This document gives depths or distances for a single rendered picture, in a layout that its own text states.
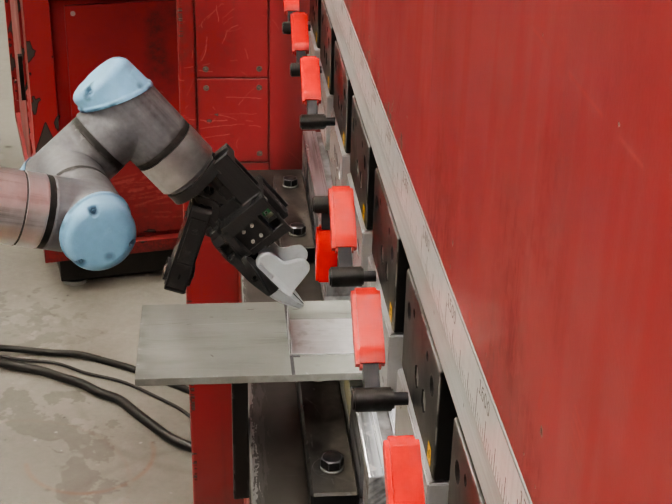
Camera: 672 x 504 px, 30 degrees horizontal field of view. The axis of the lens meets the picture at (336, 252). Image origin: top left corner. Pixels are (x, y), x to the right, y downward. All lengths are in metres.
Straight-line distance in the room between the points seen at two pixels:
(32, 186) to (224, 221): 0.27
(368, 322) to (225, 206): 0.52
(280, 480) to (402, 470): 0.73
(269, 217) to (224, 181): 0.07
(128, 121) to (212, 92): 0.94
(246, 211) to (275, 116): 0.92
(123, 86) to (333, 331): 0.40
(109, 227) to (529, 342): 0.72
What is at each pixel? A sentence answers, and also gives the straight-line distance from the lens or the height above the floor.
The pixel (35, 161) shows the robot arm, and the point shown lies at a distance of 1.39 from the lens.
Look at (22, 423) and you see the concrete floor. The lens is 3.24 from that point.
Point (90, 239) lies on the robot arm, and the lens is 1.24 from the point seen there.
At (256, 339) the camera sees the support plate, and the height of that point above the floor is 1.00.
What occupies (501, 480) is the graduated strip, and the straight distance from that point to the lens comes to 0.64.
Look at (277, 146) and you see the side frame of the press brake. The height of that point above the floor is 0.92.
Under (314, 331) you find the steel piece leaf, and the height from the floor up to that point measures 1.00.
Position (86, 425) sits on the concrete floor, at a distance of 3.21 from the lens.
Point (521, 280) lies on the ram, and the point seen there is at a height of 1.49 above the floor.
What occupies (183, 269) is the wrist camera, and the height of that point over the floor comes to 1.11.
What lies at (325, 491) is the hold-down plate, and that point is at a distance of 1.42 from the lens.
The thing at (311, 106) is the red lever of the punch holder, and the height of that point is 1.27.
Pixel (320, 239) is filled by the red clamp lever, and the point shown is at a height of 1.21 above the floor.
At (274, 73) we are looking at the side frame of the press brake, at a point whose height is 1.06.
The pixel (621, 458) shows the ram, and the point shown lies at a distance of 0.46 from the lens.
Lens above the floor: 1.75
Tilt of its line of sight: 26 degrees down
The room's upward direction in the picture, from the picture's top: 1 degrees clockwise
